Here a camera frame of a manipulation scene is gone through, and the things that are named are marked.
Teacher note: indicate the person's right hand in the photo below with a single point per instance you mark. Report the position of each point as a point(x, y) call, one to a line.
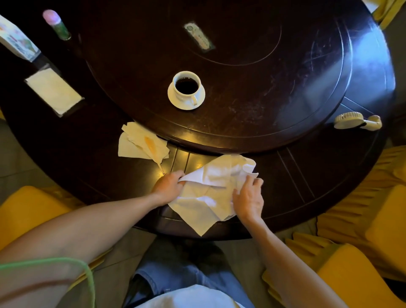
point(250, 203)

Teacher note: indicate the person's left hand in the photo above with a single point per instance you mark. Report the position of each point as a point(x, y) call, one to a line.
point(168, 188)

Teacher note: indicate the wooden stir stick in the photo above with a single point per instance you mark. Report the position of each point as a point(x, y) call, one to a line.
point(161, 167)

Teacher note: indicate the white cloth napkin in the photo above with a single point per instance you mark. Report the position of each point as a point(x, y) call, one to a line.
point(206, 203)

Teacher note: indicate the white saucer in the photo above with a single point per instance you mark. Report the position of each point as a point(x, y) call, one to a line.
point(177, 104)

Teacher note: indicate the white coffee cup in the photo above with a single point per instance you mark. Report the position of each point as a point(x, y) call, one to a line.
point(180, 97)

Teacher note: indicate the person's right forearm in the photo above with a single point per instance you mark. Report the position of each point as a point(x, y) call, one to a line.
point(285, 266)

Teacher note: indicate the person's left forearm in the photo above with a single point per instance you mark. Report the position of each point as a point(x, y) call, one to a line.
point(88, 228)

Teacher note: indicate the dark wooden round table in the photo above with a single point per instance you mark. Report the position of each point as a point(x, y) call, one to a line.
point(285, 196)

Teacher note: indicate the flat cream paper tissue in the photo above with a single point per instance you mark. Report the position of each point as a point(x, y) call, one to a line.
point(128, 150)

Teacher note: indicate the folded cream paper tissue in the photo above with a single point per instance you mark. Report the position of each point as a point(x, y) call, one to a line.
point(139, 135)

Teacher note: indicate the dark wooden turntable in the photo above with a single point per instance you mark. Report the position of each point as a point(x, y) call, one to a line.
point(269, 95)

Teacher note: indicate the white shirt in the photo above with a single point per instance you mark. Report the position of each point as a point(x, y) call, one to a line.
point(190, 298)

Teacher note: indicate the cream handheld fan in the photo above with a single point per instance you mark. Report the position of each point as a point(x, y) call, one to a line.
point(347, 120)

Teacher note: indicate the white tissue pack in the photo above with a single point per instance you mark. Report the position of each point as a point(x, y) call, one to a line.
point(54, 90)

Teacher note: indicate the black tray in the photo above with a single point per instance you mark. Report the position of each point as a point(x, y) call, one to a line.
point(46, 62)

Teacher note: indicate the green bottle pink cap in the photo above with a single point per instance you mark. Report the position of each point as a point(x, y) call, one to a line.
point(58, 28)

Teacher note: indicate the colourful printed box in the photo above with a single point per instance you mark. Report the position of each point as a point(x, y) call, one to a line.
point(17, 39)

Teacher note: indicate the white paper sheet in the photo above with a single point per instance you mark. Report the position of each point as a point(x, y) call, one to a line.
point(369, 3)

